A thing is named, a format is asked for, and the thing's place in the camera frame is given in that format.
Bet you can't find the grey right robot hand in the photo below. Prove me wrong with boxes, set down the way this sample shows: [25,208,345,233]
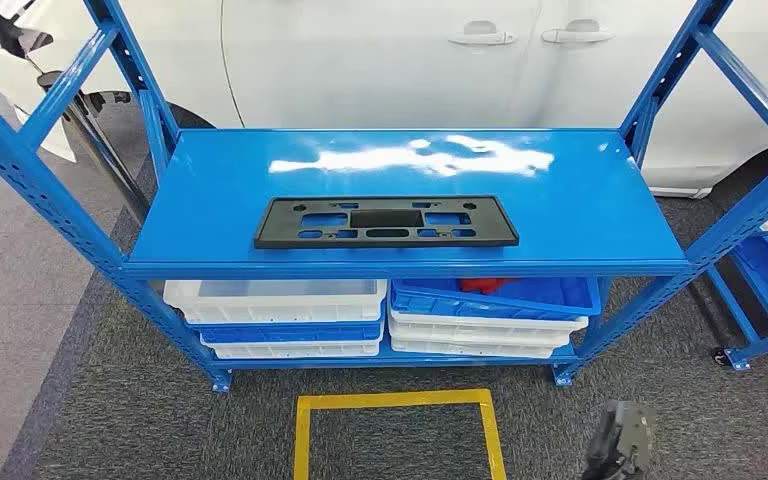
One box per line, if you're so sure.
[582,400,658,480]

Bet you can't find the black plastic licence plate bracket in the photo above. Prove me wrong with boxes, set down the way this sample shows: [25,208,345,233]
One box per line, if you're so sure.
[253,195,520,250]

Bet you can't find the blue shelf rack with casters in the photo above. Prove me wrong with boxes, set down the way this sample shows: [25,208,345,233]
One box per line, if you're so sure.
[705,192,768,374]

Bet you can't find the red plastic part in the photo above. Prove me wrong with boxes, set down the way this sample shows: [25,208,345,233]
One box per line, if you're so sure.
[458,278,518,296]

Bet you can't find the blue metal shelf rack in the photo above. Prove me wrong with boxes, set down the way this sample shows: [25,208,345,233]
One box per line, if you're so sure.
[0,0,768,395]

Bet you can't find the yellow floor tape square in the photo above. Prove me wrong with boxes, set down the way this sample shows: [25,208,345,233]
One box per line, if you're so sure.
[293,388,509,480]

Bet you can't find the white car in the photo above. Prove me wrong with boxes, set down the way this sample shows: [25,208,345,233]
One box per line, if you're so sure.
[0,0,768,200]

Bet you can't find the black metal stand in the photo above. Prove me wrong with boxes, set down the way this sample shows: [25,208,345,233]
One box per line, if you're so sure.
[36,69,153,227]

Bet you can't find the white car door handle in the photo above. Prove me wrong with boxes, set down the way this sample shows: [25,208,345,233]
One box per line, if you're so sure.
[448,21,518,47]
[541,19,615,45]

